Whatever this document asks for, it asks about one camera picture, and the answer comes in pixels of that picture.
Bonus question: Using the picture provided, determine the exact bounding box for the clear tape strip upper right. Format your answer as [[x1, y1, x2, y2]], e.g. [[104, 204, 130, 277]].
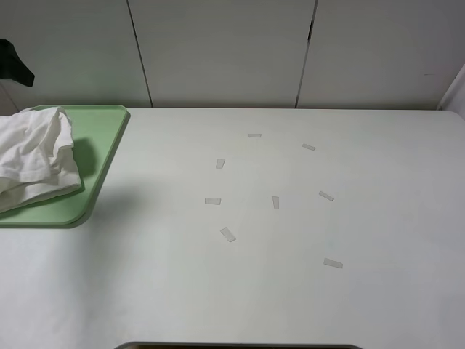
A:
[[302, 143, 316, 151]]

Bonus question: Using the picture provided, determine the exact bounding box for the clear tape strip centre lower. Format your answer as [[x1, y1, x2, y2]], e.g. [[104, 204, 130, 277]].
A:
[[220, 227, 236, 242]]

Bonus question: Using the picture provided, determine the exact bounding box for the clear tape strip centre left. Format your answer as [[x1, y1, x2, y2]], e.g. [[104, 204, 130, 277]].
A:
[[205, 198, 222, 205]]

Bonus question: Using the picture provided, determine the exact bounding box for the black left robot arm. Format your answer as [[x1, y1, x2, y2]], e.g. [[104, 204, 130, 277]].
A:
[[0, 39, 35, 87]]

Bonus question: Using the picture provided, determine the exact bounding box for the clear tape strip lower right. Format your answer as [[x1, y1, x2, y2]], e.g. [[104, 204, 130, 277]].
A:
[[323, 257, 343, 269]]

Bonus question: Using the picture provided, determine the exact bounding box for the clear tape strip centre upper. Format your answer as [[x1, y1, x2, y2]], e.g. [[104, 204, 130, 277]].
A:
[[216, 159, 225, 169]]

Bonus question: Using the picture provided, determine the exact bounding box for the green plastic tray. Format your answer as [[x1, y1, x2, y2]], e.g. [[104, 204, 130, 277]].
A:
[[1, 105, 130, 229]]

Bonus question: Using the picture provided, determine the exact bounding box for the clear tape strip middle right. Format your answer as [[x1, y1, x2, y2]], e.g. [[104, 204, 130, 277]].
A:
[[319, 191, 334, 201]]

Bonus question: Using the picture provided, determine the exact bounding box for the white short sleeve shirt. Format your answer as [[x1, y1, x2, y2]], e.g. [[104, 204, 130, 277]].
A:
[[1, 107, 81, 212]]

